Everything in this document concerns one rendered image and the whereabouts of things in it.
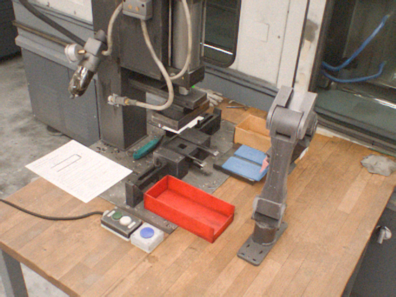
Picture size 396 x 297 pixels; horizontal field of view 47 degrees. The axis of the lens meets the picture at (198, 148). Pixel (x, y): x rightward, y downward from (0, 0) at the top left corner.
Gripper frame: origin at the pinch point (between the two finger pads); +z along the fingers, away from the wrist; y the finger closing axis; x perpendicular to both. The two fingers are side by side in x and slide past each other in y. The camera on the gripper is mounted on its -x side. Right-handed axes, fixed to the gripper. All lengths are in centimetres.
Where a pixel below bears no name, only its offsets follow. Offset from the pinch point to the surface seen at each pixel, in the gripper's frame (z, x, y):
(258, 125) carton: 6.4, -27.1, 13.1
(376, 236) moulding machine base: 20, -47, -56
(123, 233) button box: 14, 46, 19
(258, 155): 4.2, -10.2, 5.5
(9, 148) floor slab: 178, -50, 129
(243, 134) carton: 5.8, -15.6, 14.9
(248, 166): 4.5, -2.5, 5.4
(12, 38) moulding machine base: 209, -153, 238
